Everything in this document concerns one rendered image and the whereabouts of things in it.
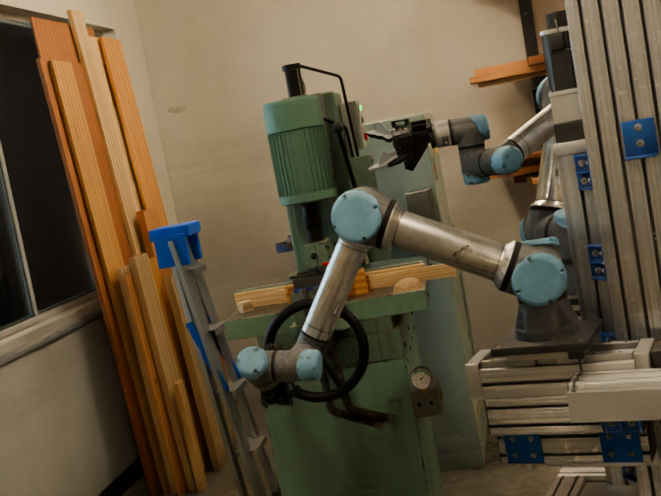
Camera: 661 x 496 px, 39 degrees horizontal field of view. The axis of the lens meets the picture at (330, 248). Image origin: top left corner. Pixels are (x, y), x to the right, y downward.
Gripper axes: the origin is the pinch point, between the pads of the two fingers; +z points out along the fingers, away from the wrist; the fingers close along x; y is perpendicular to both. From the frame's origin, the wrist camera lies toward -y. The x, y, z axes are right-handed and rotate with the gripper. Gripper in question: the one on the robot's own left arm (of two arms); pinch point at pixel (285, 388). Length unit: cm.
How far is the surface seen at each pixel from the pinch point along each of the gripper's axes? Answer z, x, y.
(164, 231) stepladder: 65, -57, -85
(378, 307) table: 13.6, 25.7, -23.6
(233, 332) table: 13.8, -17.7, -23.1
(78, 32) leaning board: 83, -103, -200
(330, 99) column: 12, 18, -95
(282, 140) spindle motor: -5, 6, -73
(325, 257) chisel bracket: 15.8, 11.4, -42.8
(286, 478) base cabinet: 37.0, -10.3, 17.0
